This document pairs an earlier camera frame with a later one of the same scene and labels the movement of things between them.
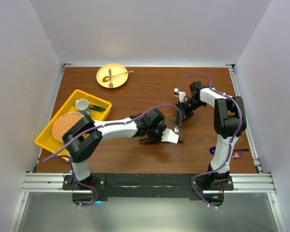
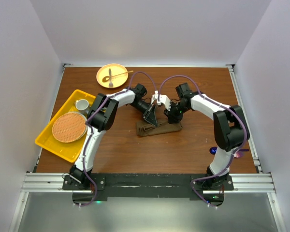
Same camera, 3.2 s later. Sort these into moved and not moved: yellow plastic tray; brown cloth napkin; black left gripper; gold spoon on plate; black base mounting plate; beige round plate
Moved: black left gripper; brown cloth napkin
Not moved: beige round plate; gold spoon on plate; black base mounting plate; yellow plastic tray
